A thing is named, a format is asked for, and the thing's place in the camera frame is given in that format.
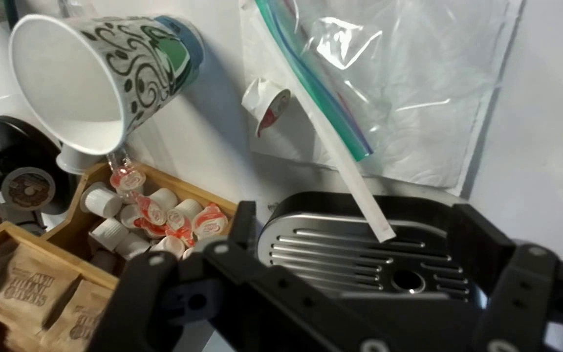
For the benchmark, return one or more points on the wooden organizer tray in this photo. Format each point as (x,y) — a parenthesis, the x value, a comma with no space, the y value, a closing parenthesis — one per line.
(71,234)

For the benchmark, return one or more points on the brown sugar packet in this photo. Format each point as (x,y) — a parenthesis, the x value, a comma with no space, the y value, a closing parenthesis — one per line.
(78,318)
(27,288)

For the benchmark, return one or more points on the clear zip bag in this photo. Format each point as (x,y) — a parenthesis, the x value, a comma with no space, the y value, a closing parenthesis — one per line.
(408,73)

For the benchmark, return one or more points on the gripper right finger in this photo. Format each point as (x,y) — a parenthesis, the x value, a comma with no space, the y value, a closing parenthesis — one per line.
(521,303)

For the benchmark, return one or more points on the coffee machine drip tray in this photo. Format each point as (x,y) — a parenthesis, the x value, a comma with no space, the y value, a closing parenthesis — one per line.
(340,249)

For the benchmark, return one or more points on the heap of creamer cups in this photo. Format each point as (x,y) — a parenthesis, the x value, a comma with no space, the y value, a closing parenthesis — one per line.
(164,220)

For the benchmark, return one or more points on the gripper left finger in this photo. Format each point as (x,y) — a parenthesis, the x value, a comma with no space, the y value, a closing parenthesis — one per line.
(147,303)

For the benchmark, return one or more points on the black coffee pod carousel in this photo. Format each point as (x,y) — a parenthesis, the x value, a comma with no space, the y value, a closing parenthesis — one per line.
(22,146)

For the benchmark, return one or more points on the opened creamer cup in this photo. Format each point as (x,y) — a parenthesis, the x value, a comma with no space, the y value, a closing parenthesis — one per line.
(267,105)

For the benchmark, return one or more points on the white paper towel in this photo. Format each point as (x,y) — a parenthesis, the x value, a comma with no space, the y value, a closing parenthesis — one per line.
(467,161)

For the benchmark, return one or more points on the paper cup with swirl print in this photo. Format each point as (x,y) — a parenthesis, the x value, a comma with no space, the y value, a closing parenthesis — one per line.
(71,83)

